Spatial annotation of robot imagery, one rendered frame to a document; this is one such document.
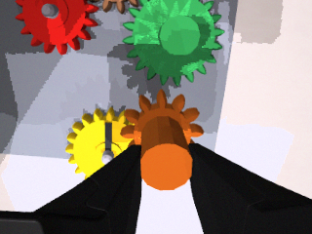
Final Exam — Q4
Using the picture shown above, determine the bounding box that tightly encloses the orange gear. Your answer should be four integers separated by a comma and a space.
121, 89, 203, 190

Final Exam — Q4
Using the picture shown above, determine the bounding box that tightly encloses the red gear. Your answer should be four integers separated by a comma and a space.
16, 0, 98, 55

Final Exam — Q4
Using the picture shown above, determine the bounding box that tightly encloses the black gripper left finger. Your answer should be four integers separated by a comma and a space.
0, 144, 143, 234

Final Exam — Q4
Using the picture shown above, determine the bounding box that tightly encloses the green gear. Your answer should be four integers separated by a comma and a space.
122, 0, 225, 86

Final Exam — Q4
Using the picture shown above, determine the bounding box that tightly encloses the brown gear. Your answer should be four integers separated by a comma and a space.
90, 0, 139, 15

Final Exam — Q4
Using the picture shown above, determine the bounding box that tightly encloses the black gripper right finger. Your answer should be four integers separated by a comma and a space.
187, 143, 312, 234

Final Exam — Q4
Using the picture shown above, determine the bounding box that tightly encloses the yellow gear with black stripe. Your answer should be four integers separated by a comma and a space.
65, 106, 134, 179

